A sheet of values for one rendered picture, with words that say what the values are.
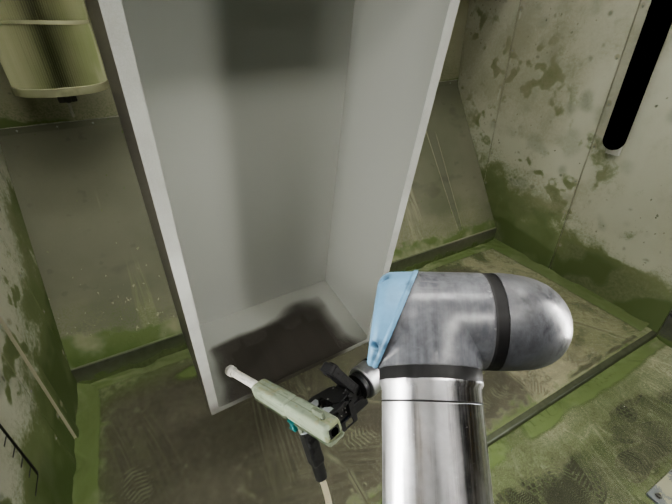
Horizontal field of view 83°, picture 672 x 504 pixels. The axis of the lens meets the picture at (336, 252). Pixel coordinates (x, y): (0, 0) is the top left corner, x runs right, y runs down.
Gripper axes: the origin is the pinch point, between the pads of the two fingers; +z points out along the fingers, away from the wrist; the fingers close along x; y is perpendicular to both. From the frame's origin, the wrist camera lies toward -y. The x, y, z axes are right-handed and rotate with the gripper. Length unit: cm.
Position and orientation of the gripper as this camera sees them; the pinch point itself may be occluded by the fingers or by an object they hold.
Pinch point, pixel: (300, 424)
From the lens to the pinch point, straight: 96.5
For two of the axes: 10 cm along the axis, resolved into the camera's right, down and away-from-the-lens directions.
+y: 2.3, 9.4, 2.4
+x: -6.7, -0.3, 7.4
